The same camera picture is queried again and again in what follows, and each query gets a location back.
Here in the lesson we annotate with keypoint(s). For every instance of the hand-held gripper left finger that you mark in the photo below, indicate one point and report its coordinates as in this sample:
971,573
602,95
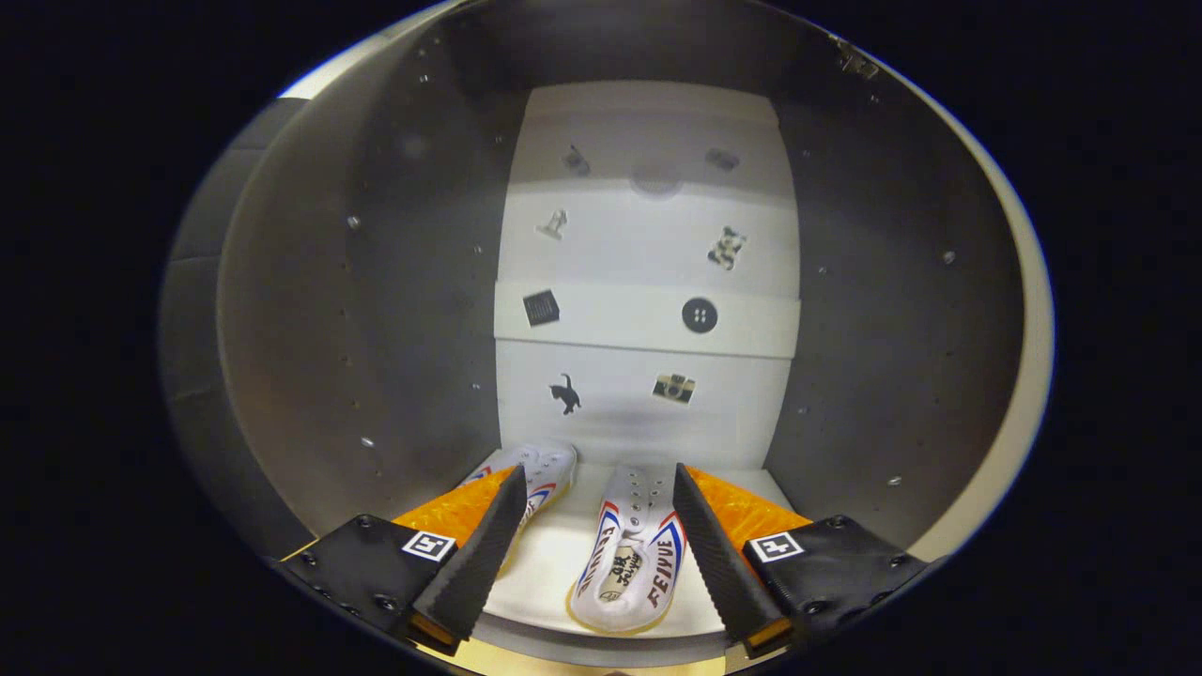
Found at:
488,554

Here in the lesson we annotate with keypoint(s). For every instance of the dark grey shoe cabinet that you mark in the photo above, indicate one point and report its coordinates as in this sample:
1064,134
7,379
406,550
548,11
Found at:
376,329

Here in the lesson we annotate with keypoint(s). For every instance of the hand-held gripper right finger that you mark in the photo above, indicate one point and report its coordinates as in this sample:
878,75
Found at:
718,563

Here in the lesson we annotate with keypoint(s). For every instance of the white canvas shoe striped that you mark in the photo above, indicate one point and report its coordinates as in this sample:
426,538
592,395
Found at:
549,474
624,573

